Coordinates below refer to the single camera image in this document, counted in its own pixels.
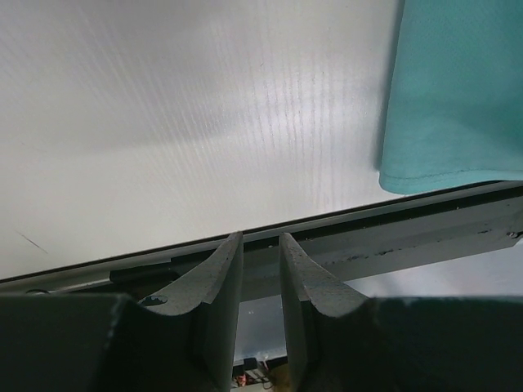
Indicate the aluminium front frame rail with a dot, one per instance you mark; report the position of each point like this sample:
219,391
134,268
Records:
351,244

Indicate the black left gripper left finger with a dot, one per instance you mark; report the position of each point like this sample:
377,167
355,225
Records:
185,341

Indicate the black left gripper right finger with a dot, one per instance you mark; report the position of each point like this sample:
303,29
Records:
338,339

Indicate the teal t shirt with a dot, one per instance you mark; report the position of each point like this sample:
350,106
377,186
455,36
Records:
454,115

